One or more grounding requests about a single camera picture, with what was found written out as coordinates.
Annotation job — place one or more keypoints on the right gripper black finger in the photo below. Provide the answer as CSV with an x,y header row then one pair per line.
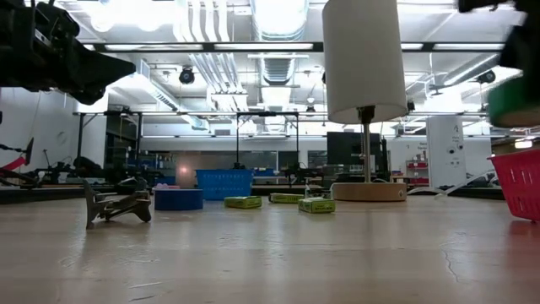
x,y
525,48

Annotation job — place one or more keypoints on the red plastic basket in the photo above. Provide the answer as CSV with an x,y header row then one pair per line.
x,y
521,186

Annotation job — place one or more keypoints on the white shade wooden base lamp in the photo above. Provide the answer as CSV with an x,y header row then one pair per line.
x,y
363,63

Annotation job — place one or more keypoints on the black ceiling spotlight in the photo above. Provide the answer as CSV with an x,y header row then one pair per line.
x,y
187,76
487,77

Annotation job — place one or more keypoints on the black metal gantry frame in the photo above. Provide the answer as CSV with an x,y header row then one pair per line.
x,y
237,139

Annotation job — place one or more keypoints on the blue plastic basket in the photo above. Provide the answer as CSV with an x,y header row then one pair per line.
x,y
223,183

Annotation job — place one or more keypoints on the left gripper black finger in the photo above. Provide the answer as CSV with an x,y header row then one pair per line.
x,y
103,76

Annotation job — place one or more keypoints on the person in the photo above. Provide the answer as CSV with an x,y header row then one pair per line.
x,y
86,164

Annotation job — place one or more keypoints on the blue round container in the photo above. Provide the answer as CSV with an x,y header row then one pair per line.
x,y
178,200

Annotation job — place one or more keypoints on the white pillar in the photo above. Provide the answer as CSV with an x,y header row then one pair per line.
x,y
446,152

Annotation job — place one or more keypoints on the red storage shelf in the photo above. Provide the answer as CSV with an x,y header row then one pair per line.
x,y
417,171

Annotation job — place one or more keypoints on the green staples box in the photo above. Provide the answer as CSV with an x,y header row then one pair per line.
x,y
243,202
286,198
316,206

